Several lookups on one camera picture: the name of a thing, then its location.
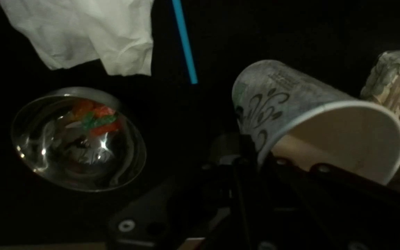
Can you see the blue straw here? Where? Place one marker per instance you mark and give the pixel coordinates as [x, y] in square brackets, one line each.
[184, 41]

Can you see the small metal bowl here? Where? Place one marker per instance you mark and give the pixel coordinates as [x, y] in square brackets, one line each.
[80, 140]

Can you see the crumpled white tissue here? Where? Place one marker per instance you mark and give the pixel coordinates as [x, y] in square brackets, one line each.
[69, 33]

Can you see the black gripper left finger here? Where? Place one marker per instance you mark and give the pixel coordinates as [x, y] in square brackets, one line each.
[165, 216]

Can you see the white patterned paper cup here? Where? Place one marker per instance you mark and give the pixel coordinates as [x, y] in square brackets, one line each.
[288, 115]

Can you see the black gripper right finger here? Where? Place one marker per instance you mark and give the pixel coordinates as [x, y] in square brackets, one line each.
[351, 212]

